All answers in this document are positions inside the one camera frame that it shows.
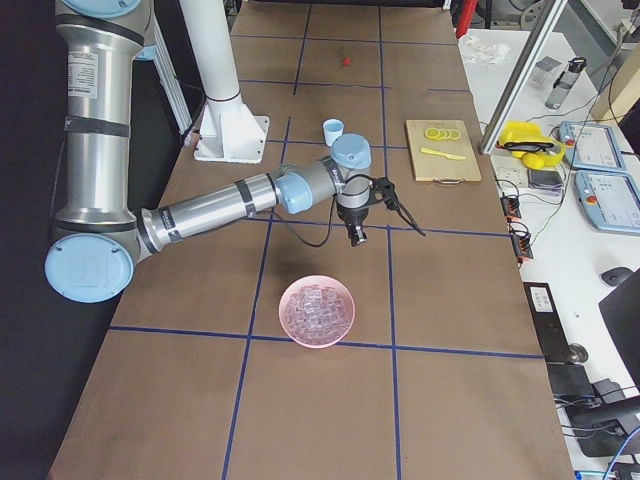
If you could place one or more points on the pile of clear ice cubes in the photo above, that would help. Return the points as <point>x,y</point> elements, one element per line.
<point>316,316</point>

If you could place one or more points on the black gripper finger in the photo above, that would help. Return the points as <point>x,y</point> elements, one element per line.
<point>353,235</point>
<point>360,235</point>

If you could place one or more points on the teach pendant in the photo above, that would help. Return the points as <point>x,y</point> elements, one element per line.
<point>591,146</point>
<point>610,200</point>

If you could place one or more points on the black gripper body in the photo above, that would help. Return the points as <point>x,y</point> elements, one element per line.
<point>353,217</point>

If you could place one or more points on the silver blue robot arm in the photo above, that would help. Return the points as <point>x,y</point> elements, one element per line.
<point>98,241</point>

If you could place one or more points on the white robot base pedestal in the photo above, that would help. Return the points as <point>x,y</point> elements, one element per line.
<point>229,131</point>

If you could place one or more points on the black monitor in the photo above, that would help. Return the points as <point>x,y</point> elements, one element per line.
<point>620,313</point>

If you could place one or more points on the yellow plastic knife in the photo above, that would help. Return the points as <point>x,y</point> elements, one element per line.
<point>446,155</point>

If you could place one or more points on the upper teach pendant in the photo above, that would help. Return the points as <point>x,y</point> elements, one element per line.
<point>591,146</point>

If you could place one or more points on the aluminium frame post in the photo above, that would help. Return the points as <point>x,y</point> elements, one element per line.
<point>543,27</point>

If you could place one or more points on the clear water bottle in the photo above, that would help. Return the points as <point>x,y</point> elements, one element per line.
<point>565,82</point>

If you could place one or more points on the crumpled clear plastic bag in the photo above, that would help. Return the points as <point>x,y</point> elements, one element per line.
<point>474,51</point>

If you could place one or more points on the lemon slice top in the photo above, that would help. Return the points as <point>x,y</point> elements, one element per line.
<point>433,133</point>

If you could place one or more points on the bamboo cutting board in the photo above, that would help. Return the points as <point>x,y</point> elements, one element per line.
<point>429,168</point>

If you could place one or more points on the yellow bag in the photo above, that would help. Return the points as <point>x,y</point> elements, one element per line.
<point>526,141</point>

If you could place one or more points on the pink bowl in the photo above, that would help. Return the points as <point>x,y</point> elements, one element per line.
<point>321,281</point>

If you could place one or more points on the black computer mouse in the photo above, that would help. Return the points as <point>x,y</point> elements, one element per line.
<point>615,276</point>

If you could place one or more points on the light blue plastic cup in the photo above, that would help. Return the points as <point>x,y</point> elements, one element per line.
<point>332,129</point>

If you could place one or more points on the lower teach pendant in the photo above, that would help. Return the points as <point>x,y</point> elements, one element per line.
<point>610,200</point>

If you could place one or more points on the purple grey pouch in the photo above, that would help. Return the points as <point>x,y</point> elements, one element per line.
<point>549,180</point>

